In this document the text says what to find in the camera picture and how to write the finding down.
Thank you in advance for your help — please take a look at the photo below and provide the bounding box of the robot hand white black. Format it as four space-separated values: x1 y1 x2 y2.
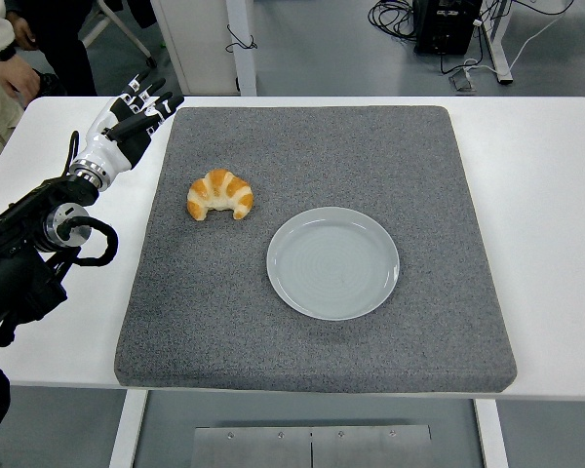
74 73 185 179

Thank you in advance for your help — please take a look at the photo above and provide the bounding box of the person's hand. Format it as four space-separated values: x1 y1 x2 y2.
2 55 41 108
7 10 39 52

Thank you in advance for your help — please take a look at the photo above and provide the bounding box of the croissant bread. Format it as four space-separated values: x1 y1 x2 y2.
186 168 254 221

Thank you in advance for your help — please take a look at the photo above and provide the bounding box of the round grey plate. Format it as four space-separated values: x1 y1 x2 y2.
265 206 401 322

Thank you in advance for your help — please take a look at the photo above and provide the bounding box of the grey metal plate with screws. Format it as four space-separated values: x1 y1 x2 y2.
191 424 434 468

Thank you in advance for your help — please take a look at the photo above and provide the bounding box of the white office chair base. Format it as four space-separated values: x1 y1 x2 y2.
77 0 158 69

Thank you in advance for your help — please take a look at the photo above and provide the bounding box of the white cabinet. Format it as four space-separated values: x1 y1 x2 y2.
151 0 240 97

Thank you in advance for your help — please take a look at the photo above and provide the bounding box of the grey felt mat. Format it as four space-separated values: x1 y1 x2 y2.
113 105 519 394

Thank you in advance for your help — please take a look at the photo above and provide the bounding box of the white table leg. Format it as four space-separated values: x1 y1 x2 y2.
473 398 511 468
107 389 148 468

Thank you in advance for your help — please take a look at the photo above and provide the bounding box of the black computer tower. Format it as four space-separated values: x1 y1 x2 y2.
412 0 484 56

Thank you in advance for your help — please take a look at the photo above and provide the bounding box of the clear plastic floor object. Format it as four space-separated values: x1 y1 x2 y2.
448 67 478 93

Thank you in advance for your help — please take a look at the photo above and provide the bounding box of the white desk leg with foot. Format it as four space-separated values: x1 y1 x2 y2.
482 0 514 87

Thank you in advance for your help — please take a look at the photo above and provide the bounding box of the white desk post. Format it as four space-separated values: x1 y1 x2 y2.
225 0 258 98

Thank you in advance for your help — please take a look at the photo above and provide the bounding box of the thin black cable on post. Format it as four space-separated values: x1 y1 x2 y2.
225 23 258 54

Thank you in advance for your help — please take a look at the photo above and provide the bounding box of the black cable bundle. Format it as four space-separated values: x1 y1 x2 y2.
368 0 418 43

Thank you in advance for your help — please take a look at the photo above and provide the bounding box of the long white cable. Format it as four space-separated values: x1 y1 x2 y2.
462 0 577 79

